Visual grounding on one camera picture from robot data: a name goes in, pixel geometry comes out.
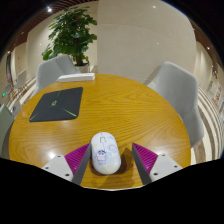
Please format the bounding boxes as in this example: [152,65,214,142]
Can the white power strip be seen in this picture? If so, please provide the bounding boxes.
[56,72,96,83]

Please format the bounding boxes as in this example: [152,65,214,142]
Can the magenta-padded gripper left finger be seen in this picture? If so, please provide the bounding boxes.
[41,142,92,186]

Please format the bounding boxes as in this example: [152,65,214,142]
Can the grey-green chair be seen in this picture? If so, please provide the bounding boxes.
[0,103,16,159]

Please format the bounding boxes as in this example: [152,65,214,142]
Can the group of far chairs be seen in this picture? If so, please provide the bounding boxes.
[3,69,28,98]

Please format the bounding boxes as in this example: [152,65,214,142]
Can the large green leafy plant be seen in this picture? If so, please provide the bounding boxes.
[41,6,98,67]

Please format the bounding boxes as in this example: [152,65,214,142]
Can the white plant pot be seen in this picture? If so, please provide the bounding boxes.
[74,63,90,74]

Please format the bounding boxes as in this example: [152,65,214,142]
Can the black mouse pad green lines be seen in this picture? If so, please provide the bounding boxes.
[28,86,84,123]

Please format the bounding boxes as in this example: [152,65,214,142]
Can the white cartoon-print computer mouse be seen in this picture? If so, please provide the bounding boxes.
[90,131,122,175]

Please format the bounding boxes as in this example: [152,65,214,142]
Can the light grey shell chair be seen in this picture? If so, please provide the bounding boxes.
[143,61,205,149]
[33,54,81,98]

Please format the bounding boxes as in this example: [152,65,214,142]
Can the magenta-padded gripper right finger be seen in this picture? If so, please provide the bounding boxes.
[131,142,184,186]

